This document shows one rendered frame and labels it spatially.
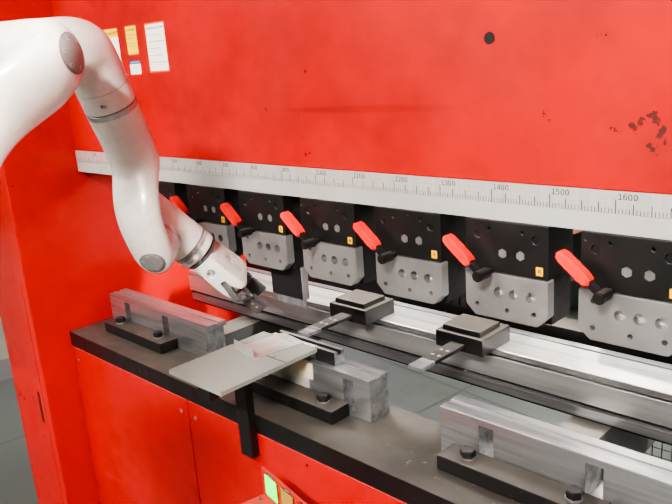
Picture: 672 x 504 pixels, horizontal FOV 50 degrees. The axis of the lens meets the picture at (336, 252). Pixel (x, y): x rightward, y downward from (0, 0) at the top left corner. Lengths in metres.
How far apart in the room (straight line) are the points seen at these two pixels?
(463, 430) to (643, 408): 0.34
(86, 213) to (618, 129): 1.62
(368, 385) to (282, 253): 0.33
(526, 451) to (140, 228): 0.77
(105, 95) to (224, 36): 0.41
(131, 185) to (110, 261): 1.03
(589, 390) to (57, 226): 1.51
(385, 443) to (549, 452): 0.34
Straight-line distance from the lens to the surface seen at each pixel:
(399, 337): 1.74
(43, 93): 1.06
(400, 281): 1.32
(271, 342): 1.63
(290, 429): 1.53
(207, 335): 1.90
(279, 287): 1.63
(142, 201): 1.30
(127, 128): 1.28
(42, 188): 2.21
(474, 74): 1.16
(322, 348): 1.58
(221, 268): 1.42
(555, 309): 1.20
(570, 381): 1.51
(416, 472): 1.37
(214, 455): 1.81
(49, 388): 2.33
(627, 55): 1.05
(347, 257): 1.39
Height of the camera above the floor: 1.61
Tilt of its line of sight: 15 degrees down
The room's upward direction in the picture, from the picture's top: 4 degrees counter-clockwise
